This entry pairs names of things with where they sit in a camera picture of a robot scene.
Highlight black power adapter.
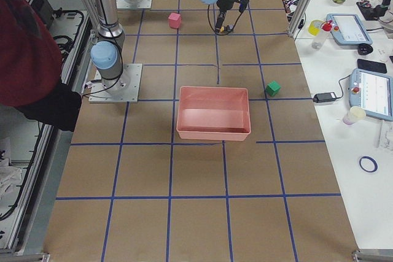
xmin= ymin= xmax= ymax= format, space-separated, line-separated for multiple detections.
xmin=313 ymin=92 xmax=337 ymax=103

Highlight teach pendant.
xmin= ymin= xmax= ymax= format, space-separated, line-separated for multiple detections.
xmin=326 ymin=13 xmax=373 ymax=45
xmin=349 ymin=69 xmax=392 ymax=121

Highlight paper cup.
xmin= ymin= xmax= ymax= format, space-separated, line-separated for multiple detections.
xmin=343 ymin=106 xmax=367 ymax=126

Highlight black smartphone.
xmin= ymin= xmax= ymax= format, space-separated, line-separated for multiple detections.
xmin=357 ymin=59 xmax=387 ymax=74

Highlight pink foam cube middle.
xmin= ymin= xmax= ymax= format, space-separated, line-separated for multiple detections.
xmin=168 ymin=12 xmax=182 ymax=29

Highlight green foam cube near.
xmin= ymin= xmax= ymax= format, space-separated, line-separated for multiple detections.
xmin=265 ymin=80 xmax=281 ymax=97

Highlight red cap squeeze bottle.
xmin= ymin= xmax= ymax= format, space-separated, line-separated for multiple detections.
xmin=311 ymin=20 xmax=335 ymax=50

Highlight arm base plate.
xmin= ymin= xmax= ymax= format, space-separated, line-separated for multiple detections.
xmin=118 ymin=0 xmax=152 ymax=10
xmin=88 ymin=64 xmax=142 ymax=103

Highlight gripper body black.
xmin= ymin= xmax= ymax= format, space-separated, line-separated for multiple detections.
xmin=216 ymin=0 xmax=238 ymax=12

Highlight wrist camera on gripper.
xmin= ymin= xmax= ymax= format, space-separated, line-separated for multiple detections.
xmin=236 ymin=0 xmax=249 ymax=14

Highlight teach pendant near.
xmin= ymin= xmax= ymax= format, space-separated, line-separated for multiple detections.
xmin=349 ymin=69 xmax=392 ymax=121

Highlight teach pendant far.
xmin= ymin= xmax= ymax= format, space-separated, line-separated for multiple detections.
xmin=326 ymin=13 xmax=373 ymax=45

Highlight yellow tape roll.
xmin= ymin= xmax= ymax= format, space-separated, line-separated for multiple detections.
xmin=308 ymin=20 xmax=323 ymax=36

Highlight pink plastic bin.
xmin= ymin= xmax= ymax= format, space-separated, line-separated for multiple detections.
xmin=176 ymin=86 xmax=251 ymax=141

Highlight aluminium frame post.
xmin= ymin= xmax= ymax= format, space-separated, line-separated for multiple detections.
xmin=287 ymin=0 xmax=326 ymax=39

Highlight blue tape ring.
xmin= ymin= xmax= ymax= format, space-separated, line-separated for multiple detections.
xmin=359 ymin=156 xmax=379 ymax=174

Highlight person in red shirt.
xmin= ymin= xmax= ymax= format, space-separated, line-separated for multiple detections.
xmin=1 ymin=0 xmax=82 ymax=131

